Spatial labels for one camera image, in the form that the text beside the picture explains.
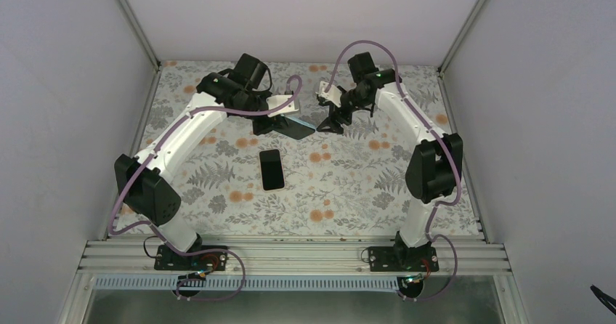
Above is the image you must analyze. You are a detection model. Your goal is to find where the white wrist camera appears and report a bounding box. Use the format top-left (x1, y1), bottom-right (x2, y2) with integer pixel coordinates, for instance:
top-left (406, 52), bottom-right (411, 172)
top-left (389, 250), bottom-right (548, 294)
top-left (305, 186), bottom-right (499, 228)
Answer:
top-left (266, 94), bottom-right (301, 118)
top-left (316, 81), bottom-right (344, 108)

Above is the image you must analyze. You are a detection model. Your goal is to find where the phone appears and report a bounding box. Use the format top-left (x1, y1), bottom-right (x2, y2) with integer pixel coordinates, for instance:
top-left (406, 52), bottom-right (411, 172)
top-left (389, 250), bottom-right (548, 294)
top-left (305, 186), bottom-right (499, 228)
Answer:
top-left (259, 149), bottom-right (285, 191)

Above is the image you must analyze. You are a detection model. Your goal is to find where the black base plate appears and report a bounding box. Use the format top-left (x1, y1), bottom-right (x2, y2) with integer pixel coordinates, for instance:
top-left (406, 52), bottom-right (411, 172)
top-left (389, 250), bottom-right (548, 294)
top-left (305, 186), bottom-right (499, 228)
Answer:
top-left (142, 236), bottom-right (228, 272)
top-left (360, 232), bottom-right (439, 272)

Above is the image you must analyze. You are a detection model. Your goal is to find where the aluminium corner post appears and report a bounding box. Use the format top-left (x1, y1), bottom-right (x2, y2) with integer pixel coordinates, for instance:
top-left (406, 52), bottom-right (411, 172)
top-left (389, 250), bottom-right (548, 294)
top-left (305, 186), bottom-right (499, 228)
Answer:
top-left (116, 0), bottom-right (161, 70)
top-left (437, 0), bottom-right (488, 78)

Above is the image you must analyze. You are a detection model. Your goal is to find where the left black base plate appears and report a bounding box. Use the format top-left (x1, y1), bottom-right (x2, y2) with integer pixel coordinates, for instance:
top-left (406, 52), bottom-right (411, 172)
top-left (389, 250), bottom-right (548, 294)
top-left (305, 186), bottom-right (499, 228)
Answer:
top-left (142, 236), bottom-right (228, 272)

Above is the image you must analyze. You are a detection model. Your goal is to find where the black object at edge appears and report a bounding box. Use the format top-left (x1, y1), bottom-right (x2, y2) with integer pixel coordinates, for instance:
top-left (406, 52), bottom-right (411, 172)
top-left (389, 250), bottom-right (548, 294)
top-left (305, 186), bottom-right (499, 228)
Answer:
top-left (590, 285), bottom-right (616, 315)

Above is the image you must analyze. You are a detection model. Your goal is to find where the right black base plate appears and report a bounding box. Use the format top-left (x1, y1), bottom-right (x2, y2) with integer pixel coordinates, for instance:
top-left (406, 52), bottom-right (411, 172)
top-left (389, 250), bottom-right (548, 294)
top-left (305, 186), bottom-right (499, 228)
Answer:
top-left (360, 232), bottom-right (439, 272)

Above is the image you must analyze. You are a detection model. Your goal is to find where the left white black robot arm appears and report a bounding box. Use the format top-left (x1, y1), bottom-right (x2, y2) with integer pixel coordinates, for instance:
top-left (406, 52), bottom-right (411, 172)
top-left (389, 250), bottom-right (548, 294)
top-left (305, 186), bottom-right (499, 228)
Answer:
top-left (108, 54), bottom-right (302, 270)

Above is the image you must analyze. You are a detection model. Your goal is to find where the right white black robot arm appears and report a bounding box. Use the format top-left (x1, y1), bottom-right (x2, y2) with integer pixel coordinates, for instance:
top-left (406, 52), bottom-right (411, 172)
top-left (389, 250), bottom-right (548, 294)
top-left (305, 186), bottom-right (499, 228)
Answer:
top-left (316, 52), bottom-right (463, 271)

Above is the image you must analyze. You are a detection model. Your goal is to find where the right aluminium corner post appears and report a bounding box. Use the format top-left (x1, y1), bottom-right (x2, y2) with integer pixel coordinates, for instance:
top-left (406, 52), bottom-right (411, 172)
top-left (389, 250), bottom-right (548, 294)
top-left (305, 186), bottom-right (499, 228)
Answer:
top-left (437, 0), bottom-right (488, 78)

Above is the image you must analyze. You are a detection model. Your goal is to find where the aluminium mounting rail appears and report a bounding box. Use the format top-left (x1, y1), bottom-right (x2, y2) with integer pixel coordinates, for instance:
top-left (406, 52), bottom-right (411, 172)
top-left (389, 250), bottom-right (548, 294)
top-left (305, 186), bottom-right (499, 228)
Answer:
top-left (78, 235), bottom-right (512, 276)

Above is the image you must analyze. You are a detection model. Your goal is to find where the light blue phone case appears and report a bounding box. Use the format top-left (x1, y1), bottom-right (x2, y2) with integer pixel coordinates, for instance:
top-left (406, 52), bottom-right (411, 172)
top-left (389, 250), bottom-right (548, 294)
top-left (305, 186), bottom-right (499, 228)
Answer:
top-left (286, 116), bottom-right (316, 131)

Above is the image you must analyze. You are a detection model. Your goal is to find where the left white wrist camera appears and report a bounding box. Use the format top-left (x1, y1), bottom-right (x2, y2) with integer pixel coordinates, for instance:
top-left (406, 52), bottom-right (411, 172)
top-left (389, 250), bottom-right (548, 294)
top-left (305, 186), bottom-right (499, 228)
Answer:
top-left (266, 94), bottom-right (301, 118)

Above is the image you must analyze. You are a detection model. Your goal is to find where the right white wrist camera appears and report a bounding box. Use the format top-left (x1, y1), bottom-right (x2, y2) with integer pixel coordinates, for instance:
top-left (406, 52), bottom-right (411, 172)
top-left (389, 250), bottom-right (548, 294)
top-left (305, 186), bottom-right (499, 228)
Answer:
top-left (316, 81), bottom-right (344, 108)

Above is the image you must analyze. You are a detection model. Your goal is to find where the slotted cable duct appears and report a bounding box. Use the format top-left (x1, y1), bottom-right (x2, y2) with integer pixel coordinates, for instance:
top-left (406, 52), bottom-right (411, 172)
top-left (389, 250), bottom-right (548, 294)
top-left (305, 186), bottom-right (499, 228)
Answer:
top-left (93, 275), bottom-right (399, 292)

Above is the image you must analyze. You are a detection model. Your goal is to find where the floral patterned table mat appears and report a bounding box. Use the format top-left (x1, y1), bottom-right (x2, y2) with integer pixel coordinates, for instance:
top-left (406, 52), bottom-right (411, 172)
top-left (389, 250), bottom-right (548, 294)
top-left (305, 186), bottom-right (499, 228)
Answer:
top-left (141, 60), bottom-right (480, 236)

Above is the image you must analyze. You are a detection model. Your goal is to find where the black smartphone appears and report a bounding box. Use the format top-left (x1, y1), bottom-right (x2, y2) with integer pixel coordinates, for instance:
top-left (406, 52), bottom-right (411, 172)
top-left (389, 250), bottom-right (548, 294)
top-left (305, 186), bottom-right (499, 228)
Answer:
top-left (276, 117), bottom-right (316, 140)

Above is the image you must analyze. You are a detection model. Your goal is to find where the left aluminium corner post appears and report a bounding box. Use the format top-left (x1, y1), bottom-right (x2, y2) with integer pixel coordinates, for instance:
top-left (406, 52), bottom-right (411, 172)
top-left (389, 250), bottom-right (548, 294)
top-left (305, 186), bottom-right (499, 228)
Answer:
top-left (116, 0), bottom-right (161, 70)

